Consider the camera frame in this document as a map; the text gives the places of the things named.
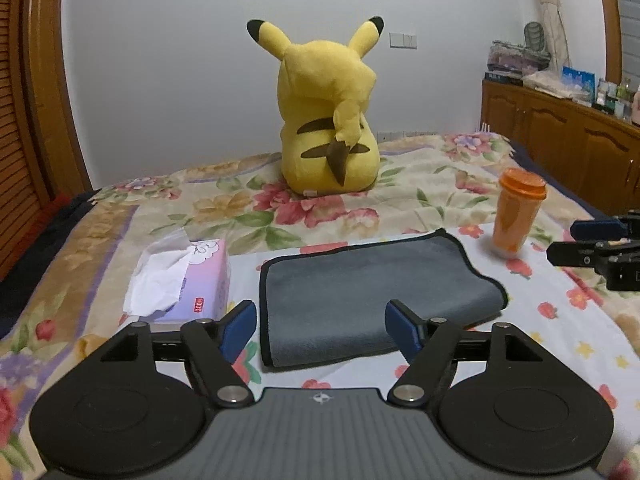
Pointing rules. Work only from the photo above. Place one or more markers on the pink bottle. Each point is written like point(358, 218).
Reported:
point(636, 105)

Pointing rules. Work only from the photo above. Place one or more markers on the pink tissue box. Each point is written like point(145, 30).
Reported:
point(205, 285)

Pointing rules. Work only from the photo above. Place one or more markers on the white wall switch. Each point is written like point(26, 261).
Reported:
point(403, 40)

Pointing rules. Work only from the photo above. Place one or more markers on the group of small bottles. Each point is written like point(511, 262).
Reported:
point(612, 97)

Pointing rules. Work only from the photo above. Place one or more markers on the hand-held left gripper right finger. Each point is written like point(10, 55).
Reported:
point(401, 330)

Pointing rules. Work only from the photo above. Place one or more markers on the folded beige cloth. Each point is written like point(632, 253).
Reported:
point(542, 82)

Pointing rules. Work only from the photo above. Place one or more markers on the floral blanket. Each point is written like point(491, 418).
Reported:
point(350, 220)

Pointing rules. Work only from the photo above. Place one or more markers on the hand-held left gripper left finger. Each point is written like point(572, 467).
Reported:
point(239, 329)

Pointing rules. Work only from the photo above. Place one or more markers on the grey towel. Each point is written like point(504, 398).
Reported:
point(360, 290)

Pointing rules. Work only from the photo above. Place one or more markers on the orange cup with lid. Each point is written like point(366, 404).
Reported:
point(515, 215)

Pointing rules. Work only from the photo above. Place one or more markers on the stack of books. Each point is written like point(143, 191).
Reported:
point(510, 62)

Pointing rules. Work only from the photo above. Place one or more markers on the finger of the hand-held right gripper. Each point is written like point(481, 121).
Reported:
point(590, 230)
point(570, 254)

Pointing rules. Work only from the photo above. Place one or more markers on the wooden wardrobe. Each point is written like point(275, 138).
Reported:
point(25, 135)

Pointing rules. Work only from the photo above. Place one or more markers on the wooden window frame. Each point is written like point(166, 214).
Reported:
point(611, 20)

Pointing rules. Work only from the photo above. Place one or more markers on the blue picture card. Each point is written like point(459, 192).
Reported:
point(577, 85)

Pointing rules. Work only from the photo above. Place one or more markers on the yellow plush toy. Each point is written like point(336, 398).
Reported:
point(320, 110)

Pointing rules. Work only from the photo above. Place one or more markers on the beige curtain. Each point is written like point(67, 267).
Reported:
point(550, 15)

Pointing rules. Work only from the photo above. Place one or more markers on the wooden cabinet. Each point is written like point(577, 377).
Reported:
point(550, 125)

